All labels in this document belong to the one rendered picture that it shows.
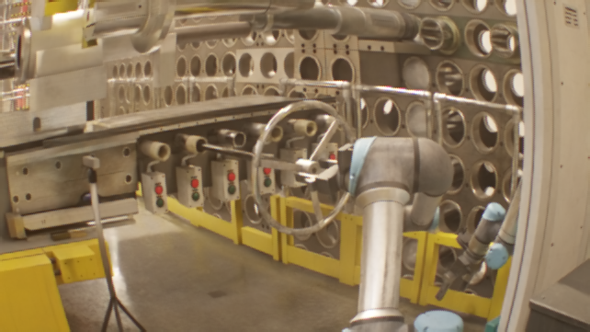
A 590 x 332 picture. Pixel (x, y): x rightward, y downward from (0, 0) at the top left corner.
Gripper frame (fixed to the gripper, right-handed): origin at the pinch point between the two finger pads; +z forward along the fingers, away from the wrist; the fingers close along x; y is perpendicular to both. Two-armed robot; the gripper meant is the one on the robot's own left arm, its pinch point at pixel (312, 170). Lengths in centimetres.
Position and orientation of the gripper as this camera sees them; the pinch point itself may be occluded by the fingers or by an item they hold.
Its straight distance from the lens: 183.8
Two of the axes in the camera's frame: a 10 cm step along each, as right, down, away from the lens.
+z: -6.3, -1.3, 7.6
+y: 2.4, 9.1, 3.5
